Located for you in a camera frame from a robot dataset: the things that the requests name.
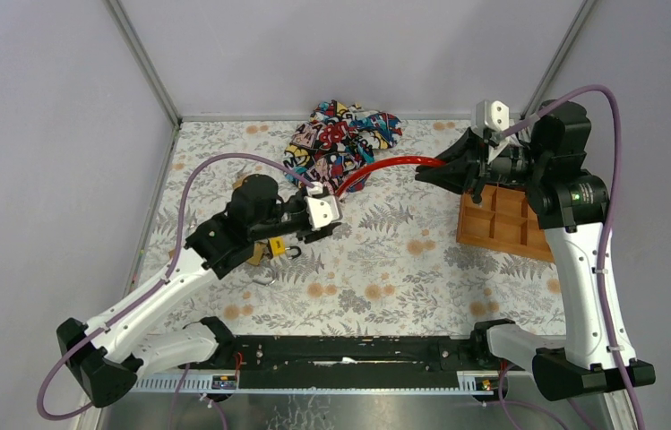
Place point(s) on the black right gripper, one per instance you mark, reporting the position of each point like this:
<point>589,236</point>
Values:
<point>468,165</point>

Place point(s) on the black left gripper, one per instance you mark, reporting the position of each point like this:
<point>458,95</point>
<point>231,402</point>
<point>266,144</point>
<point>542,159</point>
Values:
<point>300,219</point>

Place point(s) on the red cable lock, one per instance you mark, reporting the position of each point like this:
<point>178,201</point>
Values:
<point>407,160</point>

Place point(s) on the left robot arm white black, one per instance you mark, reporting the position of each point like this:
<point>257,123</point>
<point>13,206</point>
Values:
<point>109,353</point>

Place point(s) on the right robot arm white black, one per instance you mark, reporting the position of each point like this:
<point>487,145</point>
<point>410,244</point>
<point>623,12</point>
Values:
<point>573,208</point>

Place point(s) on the yellow small padlock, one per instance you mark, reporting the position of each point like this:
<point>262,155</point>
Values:
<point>278,248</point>

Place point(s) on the brass padlock near centre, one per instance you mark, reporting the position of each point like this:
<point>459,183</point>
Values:
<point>261,253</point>

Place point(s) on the open steel shackle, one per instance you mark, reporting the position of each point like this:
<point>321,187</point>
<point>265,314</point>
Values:
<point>265,276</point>

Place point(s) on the orange wooden compartment tray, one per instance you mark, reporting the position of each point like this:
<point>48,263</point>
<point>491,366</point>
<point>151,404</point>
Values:
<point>502,222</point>

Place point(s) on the colourful comic print cloth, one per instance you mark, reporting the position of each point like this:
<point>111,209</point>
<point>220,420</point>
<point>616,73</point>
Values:
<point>338,140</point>

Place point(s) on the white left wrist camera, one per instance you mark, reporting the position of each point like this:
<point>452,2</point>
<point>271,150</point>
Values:
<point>322,207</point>

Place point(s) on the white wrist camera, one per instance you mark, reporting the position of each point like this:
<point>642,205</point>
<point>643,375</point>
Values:
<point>489,120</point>
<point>322,207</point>

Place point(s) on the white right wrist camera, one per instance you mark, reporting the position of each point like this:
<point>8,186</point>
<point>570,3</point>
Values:
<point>489,120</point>

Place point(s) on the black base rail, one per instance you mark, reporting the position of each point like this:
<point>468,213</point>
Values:
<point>361,363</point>

